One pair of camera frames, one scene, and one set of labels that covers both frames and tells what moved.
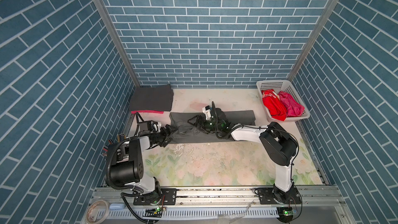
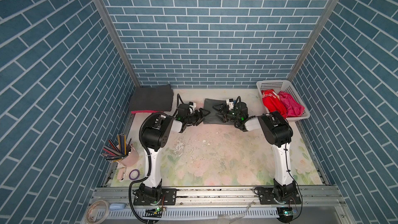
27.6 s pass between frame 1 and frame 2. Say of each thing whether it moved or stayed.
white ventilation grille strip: stayed
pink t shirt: stayed
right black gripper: moved
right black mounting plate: stayed
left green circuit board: stayed
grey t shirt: moved
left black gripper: moved
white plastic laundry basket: stayed
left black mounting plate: stayed
